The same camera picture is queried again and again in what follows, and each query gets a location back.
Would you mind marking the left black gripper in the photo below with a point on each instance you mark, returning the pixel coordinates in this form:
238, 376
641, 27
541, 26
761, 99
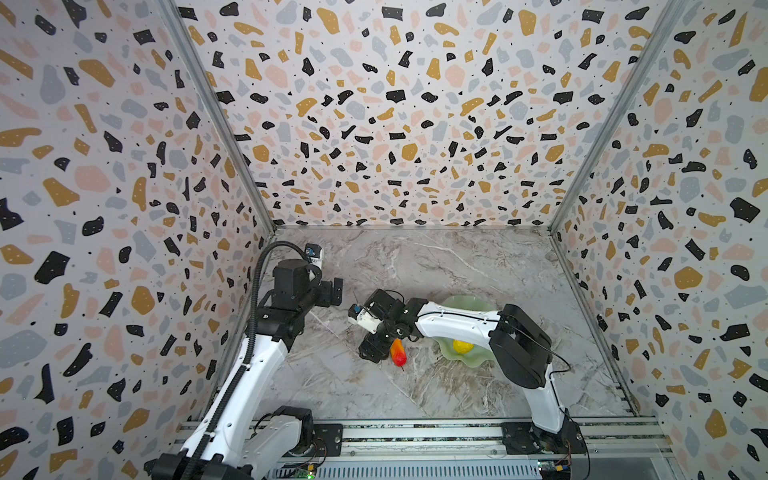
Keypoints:
325, 297

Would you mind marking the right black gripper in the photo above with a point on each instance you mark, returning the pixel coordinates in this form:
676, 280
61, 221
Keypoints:
381, 327

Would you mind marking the red yellow fake mango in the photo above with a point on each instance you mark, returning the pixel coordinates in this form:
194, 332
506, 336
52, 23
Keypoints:
398, 353

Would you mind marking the yellow fake fruit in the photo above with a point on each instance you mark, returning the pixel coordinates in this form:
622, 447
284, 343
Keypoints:
462, 348

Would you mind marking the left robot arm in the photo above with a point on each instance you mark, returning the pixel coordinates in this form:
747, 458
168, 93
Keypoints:
246, 372

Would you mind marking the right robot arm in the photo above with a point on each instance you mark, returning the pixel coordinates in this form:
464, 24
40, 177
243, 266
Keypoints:
520, 348

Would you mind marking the green scalloped fruit bowl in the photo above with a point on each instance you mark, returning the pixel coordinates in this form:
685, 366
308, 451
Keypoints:
465, 318

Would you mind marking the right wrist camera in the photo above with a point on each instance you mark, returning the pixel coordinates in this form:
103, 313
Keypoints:
362, 317

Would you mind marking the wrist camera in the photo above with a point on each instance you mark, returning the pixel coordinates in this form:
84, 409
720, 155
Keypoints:
362, 317
314, 253

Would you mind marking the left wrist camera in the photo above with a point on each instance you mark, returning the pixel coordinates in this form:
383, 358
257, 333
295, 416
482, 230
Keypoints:
314, 253

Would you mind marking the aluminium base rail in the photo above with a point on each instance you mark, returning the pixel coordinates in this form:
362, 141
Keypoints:
587, 448

